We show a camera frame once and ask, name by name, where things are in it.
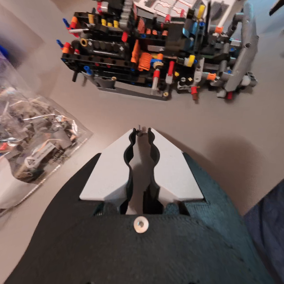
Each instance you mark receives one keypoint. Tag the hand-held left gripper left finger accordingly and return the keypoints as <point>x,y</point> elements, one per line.
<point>108,173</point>

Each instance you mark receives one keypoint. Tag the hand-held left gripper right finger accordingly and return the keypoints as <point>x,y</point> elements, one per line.
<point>175,173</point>

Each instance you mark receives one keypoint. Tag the small grey lego pin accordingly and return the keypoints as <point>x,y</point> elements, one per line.
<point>141,131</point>

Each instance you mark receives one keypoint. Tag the black orange lego car model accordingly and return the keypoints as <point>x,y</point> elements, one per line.
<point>155,51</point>

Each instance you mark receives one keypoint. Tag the clear bag of lego pieces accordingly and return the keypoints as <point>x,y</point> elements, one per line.
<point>33,137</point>

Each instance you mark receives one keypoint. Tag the lego sticker sheet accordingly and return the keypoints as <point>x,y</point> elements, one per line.
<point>164,5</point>

